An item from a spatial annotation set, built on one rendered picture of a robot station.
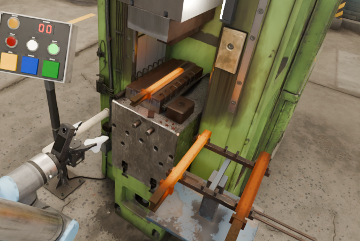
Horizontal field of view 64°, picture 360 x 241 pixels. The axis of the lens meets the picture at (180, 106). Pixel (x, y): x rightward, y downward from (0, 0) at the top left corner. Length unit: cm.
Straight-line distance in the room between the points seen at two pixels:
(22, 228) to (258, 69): 93
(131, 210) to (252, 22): 131
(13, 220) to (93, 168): 160
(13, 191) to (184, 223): 61
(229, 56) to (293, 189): 158
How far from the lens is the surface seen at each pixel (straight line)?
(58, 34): 149
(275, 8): 112
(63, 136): 102
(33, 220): 84
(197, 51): 168
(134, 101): 125
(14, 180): 98
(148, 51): 158
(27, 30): 156
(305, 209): 246
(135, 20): 123
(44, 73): 150
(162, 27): 116
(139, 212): 190
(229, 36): 116
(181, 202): 126
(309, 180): 268
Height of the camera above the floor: 174
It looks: 35 degrees down
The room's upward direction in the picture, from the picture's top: 9 degrees clockwise
